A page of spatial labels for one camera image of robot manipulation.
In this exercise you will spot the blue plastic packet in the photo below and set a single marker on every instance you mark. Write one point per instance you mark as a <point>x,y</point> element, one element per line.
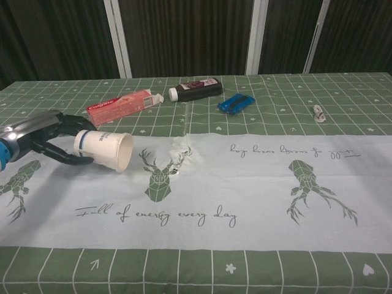
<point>236,103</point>

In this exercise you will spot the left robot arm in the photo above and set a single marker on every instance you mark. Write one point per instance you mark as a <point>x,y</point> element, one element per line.
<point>3,156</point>

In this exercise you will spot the white partition post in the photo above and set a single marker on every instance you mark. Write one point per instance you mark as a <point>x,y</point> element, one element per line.
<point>118,36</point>
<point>256,36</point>
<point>315,36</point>

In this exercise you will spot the dark bottle with white cap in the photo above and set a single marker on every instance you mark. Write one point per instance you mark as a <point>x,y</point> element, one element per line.
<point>199,88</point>

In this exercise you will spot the green and white tablecloth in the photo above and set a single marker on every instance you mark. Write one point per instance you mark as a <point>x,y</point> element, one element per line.
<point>214,190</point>

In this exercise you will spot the white paper cup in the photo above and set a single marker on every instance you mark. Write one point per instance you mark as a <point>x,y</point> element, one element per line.
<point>105,148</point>

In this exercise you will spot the small white clip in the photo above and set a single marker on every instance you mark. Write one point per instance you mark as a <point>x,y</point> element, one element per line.
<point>318,113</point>

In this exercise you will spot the red toothpaste box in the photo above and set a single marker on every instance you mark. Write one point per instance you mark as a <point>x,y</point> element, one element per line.
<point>119,105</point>

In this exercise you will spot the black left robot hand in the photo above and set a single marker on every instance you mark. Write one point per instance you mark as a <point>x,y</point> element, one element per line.
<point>36,131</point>

